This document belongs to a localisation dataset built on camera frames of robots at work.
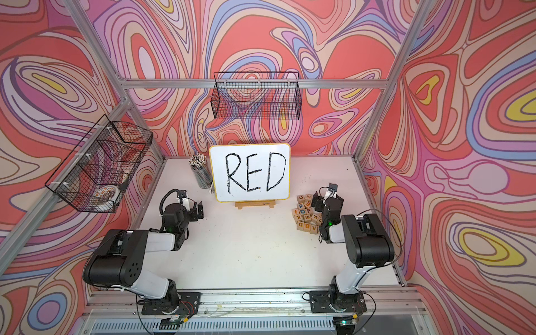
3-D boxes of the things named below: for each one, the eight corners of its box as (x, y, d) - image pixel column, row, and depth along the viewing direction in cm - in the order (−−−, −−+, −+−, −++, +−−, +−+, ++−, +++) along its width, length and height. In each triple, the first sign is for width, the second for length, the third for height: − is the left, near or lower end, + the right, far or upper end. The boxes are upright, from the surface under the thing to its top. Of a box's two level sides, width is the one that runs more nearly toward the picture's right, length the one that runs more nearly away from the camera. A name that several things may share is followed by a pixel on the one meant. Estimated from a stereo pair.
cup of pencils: (198, 189, 108) (187, 164, 94) (201, 179, 113) (191, 153, 98) (212, 189, 108) (203, 164, 94) (215, 179, 113) (206, 153, 98)
